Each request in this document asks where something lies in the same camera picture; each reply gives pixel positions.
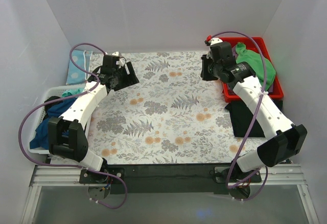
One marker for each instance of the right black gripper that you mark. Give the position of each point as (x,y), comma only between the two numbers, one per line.
(207,68)

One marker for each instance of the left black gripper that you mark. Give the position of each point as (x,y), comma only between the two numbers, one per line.
(125,76)

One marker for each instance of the black t-shirt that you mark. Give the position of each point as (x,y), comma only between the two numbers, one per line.
(241,117)

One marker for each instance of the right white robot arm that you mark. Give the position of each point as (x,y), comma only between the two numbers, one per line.
(284,138)

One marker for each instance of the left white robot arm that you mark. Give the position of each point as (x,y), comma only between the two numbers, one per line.
(66,134)

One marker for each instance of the green t-shirt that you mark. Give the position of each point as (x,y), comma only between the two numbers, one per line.
(255,62)

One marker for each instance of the floral table mat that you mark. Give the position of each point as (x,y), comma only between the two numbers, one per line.
(170,116)

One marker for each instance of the teal t-shirt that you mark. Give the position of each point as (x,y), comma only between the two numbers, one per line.
(72,92)

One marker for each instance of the white laundry basket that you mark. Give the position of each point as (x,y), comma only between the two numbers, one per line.
(40,113)

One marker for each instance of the blue t-shirt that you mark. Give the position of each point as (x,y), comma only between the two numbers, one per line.
(55,109)

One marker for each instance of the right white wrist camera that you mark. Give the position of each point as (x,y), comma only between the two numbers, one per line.
(210,40)

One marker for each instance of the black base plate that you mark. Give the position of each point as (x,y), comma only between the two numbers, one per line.
(173,178)

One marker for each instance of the aluminium mounting rail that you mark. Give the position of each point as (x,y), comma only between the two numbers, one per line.
(284,174)

